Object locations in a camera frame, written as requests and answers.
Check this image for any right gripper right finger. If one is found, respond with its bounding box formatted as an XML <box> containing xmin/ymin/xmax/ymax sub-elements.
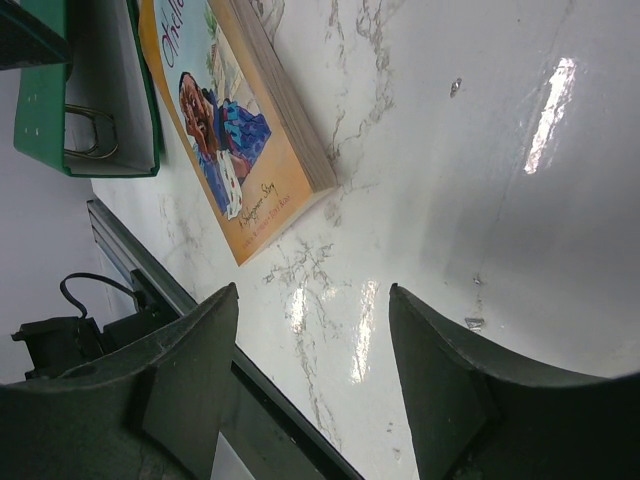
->
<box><xmin>389</xmin><ymin>285</ymin><xmax>639</xmax><ymax>479</ymax></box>

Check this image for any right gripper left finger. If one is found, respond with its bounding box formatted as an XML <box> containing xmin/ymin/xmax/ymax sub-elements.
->
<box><xmin>0</xmin><ymin>282</ymin><xmax>240</xmax><ymax>480</ymax></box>

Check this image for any green lever arch file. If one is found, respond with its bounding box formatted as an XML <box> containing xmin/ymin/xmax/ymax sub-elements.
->
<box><xmin>1</xmin><ymin>1</ymin><xmax>161</xmax><ymax>178</ymax></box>

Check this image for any tan illustrated book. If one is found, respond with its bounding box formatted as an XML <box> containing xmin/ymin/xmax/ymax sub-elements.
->
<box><xmin>139</xmin><ymin>1</ymin><xmax>337</xmax><ymax>265</ymax></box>

